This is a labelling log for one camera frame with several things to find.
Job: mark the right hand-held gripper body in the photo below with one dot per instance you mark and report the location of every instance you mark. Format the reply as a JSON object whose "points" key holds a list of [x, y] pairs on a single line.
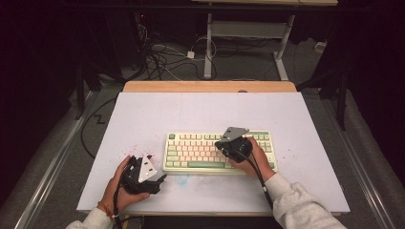
{"points": [[237, 148]]}

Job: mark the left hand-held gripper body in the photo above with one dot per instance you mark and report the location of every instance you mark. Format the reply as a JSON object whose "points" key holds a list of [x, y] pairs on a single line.
{"points": [[140, 178]]}

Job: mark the green and cream keyboard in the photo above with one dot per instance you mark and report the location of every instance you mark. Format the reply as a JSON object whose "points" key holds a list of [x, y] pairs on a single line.
{"points": [[194, 152]]}

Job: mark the person's right hand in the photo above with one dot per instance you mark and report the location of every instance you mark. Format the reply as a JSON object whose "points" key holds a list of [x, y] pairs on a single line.
{"points": [[258, 165]]}

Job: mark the person's left hand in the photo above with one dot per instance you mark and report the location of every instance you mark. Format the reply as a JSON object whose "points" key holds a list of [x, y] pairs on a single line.
{"points": [[114, 194]]}

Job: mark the white board sheet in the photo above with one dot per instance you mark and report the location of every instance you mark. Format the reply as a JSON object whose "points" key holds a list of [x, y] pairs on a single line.
{"points": [[207, 111]]}

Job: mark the white power adapter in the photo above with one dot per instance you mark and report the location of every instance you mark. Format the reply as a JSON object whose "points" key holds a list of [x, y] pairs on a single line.
{"points": [[190, 54]]}

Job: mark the black metal stand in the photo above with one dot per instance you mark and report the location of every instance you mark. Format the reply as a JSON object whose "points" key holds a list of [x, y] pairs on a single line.
{"points": [[341, 95], [80, 95]]}

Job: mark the white power strip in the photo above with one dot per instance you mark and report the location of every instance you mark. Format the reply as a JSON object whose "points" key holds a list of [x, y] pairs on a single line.
{"points": [[320, 46]]}

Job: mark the aluminium floor rail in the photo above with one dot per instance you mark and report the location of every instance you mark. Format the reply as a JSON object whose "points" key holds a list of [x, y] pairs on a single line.
{"points": [[359, 165], [51, 171]]}

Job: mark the white metal desk frame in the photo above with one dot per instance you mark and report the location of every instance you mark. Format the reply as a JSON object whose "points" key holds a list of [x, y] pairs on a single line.
{"points": [[248, 29]]}

